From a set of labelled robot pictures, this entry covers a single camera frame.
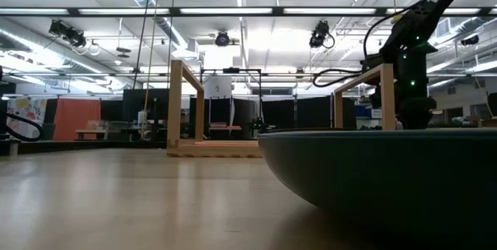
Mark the round black ceiling camera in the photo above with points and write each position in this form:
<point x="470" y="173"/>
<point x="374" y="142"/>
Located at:
<point x="222" y="39"/>

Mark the orange fabric panel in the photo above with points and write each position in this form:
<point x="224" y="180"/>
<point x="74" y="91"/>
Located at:
<point x="77" y="118"/>

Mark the black partition curtain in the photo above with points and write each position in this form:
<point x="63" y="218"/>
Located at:
<point x="310" y="112"/>

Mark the colourful poster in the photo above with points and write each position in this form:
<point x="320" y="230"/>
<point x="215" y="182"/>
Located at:
<point x="27" y="114"/>

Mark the large dark teal plate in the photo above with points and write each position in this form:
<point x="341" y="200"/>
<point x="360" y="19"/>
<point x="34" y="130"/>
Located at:
<point x="388" y="176"/>

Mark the blue storage bin with label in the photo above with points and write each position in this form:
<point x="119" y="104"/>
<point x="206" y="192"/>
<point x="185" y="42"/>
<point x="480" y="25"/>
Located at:
<point x="365" y="112"/>

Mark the black background frame stand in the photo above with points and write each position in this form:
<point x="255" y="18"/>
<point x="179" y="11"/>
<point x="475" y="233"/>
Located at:
<point x="231" y="70"/>

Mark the wooden bench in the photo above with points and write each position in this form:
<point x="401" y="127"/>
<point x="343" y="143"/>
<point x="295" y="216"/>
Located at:
<point x="91" y="130"/>

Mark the light wooden slatted shelf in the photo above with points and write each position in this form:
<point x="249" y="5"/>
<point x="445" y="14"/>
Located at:
<point x="174" y="102"/>

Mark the white board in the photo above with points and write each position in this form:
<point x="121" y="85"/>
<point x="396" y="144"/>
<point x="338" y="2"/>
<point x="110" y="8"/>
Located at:
<point x="217" y="87"/>

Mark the red low table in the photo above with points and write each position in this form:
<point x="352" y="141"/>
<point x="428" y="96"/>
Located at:
<point x="225" y="127"/>

